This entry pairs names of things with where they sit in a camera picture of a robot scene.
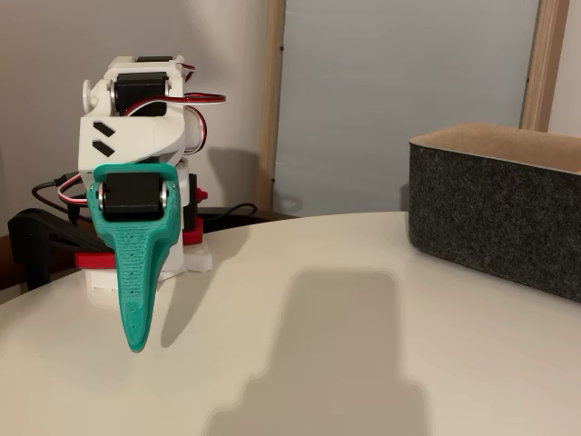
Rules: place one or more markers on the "teal gripper black servo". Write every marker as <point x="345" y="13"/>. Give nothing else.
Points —
<point x="132" y="196"/>

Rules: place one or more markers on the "black power plug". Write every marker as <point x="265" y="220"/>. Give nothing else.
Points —
<point x="75" y="213"/>

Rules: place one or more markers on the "grey felt box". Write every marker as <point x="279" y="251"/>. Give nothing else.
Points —
<point x="490" y="218"/>

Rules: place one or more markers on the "wooden shelf post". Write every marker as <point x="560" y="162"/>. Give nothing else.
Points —
<point x="270" y="113"/>
<point x="542" y="68"/>

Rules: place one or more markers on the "translucent grey panel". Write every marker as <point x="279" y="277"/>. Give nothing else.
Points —
<point x="386" y="91"/>

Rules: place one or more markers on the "black clamp with red pad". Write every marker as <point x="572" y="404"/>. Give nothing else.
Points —
<point x="27" y="236"/>
<point x="194" y="234"/>

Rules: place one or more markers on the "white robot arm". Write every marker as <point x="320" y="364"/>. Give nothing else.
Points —
<point x="131" y="131"/>

